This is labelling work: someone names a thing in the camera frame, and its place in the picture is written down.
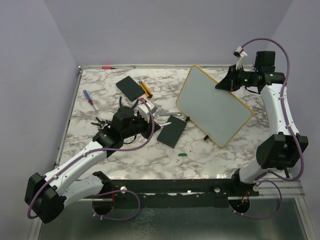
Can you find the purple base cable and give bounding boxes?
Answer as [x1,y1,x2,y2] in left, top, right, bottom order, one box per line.
[231,178,283,220]
[92,188,142,222]

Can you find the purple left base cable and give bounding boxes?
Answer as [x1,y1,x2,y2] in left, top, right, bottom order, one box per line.
[92,188,142,222]

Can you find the silver open-end wrench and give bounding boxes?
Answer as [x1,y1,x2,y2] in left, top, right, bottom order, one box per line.
[154,112,184,118]

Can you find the small dark grey foam block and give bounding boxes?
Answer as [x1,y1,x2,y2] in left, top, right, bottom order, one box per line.
[115,76,145,102]

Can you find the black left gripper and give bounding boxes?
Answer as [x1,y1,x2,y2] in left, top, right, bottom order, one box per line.
[122,111,161,140]

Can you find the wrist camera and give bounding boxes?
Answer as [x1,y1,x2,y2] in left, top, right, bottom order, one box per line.
[233,46,248,70]
[137,101,158,123]

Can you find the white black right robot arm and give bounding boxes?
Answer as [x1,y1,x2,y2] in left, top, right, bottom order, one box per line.
[216,51,309,196]

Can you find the black front mounting rail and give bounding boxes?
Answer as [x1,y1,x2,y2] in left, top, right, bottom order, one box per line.
[93,171,259,208]

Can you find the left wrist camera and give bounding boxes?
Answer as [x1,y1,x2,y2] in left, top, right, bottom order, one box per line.
[137,101,158,123]

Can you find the blue handled pliers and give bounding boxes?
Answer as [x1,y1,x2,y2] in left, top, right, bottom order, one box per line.
[119,96,145,109]

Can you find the red marker on rail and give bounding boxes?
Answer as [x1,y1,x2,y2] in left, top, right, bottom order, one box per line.
[101,65,117,70]

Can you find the white green whiteboard marker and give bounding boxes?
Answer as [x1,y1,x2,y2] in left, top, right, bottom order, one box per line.
[159,122,172,127]

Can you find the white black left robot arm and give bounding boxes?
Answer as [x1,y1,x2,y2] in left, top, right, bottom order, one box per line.
[24,101,160,224]

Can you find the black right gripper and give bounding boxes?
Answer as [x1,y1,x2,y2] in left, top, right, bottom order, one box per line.
[215,64,259,92]

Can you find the large dark grey foam block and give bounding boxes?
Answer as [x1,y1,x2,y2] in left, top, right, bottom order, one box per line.
[157,116,187,149]

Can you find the yellow framed whiteboard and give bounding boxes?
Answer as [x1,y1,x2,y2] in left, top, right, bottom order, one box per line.
[175,65,254,148]

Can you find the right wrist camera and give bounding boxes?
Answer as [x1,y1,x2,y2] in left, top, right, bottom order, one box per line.
[233,46,248,70]

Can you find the yellow black utility knife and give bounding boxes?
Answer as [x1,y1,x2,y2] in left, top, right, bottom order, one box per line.
[138,80,153,99]

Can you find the blue red screwdriver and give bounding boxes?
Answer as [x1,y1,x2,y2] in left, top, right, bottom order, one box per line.
[83,90,97,111]

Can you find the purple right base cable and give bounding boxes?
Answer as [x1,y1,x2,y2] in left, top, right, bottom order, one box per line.
[231,178,283,220]

